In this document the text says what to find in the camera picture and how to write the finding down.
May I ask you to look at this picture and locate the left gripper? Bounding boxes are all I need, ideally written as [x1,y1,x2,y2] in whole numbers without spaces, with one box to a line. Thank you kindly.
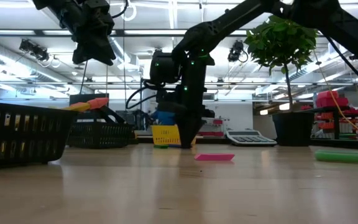
[69,0,117,67]

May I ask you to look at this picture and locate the black plastic bin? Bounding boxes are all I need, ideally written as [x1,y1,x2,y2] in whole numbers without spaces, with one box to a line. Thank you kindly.
[66,121,134,149]
[0,100,79,170]

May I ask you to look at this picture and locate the person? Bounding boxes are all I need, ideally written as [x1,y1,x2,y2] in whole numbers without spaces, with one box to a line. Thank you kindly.
[152,110,177,126]

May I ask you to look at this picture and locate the grey desk calculator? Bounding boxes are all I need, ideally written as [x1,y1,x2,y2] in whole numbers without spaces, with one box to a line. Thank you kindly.
[225,129,278,147]

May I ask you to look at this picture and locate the shelf with red bins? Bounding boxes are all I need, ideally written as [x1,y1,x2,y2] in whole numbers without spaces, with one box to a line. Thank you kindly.
[300,90,358,139]

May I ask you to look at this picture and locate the yellow plastic bin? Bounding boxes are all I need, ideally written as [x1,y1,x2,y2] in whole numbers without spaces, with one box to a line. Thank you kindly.
[150,124,198,147]

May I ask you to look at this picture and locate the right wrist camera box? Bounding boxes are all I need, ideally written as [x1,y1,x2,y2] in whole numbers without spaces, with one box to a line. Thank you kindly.
[149,50,180,85]

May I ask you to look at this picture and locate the black ceiling camera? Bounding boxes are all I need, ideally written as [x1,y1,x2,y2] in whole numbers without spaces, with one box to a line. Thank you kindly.
[227,39,249,63]

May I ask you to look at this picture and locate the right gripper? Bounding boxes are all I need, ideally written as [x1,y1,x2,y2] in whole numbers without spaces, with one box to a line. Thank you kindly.
[155,52,216,149]

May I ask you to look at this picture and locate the green handled scissors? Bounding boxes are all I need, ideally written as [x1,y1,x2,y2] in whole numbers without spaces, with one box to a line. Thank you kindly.
[314,149,358,166]

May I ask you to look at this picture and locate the pink eraser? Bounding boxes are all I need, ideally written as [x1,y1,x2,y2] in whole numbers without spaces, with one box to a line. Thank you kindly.
[193,152,236,162]

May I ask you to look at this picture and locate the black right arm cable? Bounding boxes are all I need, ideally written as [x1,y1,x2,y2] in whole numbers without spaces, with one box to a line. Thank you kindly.
[125,78,175,111]

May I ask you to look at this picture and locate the yellow hanging cable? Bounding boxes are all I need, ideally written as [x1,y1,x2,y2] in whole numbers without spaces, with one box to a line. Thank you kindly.
[311,49,358,141]

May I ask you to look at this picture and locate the black ceiling device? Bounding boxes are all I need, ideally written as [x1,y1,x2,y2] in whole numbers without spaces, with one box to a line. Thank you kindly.
[18,38,50,62]

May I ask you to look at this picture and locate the potted green plant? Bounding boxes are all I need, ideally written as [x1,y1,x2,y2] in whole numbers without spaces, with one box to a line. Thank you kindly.
[243,14,321,148]

